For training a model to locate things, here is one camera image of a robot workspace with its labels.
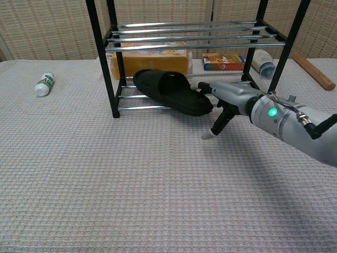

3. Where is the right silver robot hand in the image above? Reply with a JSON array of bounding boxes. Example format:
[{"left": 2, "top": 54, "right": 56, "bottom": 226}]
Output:
[{"left": 190, "top": 80, "right": 264, "bottom": 140}]

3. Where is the black rubber slipper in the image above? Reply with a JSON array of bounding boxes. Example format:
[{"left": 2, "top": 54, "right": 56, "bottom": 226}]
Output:
[{"left": 132, "top": 69, "right": 214, "bottom": 116}]

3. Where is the black metal shoe rack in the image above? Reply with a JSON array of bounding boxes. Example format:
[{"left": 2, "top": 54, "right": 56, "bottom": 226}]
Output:
[{"left": 85, "top": 0, "right": 311, "bottom": 119}]

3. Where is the small orange and blue box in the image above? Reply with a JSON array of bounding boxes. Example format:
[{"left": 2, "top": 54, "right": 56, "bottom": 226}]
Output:
[{"left": 202, "top": 52, "right": 246, "bottom": 71}]

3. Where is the white jar with blue lid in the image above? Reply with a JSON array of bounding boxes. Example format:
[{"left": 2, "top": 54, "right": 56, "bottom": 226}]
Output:
[{"left": 251, "top": 49, "right": 276, "bottom": 79}]

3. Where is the wooden rolling stick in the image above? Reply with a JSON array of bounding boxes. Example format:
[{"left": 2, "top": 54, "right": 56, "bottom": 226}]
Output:
[{"left": 291, "top": 52, "right": 336, "bottom": 91}]

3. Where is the yellow cat-print tissue pack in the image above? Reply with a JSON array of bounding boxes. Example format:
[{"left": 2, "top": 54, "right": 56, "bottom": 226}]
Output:
[{"left": 110, "top": 42, "right": 193, "bottom": 80}]

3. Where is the beige woven tablecloth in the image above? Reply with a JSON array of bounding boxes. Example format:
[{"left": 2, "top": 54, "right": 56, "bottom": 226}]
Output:
[{"left": 0, "top": 58, "right": 337, "bottom": 253}]

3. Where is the white bottle with green label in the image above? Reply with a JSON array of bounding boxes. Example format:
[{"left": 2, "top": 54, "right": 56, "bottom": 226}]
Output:
[{"left": 34, "top": 72, "right": 55, "bottom": 97}]

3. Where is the beige woven folding screen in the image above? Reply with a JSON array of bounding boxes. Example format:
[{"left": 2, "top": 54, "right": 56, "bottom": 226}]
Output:
[{"left": 0, "top": 0, "right": 337, "bottom": 61}]

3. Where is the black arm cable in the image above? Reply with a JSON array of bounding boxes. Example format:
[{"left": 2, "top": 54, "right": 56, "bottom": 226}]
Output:
[{"left": 304, "top": 113, "right": 337, "bottom": 140}]

